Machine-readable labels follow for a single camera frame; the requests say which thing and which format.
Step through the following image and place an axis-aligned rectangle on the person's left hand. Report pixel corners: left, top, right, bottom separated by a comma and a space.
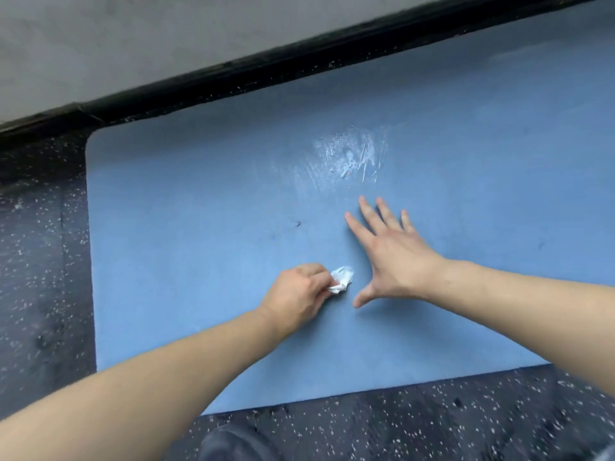
258, 263, 342, 335

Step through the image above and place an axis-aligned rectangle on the person's right hand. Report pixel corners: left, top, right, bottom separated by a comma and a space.
344, 196, 450, 309

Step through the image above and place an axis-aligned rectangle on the white tissue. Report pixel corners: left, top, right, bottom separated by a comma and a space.
327, 266, 355, 295

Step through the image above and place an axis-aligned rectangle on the person's left forearm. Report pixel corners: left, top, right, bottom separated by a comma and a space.
0, 308, 284, 461

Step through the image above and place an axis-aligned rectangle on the person's right forearm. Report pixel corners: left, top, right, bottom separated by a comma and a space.
423, 258, 615, 394

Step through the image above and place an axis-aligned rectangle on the blue exercise mat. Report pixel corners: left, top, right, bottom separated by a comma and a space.
86, 0, 615, 416

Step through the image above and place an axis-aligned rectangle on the black baseboard strip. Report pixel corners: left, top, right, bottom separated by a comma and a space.
0, 0, 615, 140

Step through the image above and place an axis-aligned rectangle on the person's dark trouser leg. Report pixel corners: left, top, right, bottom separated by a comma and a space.
198, 422, 275, 461

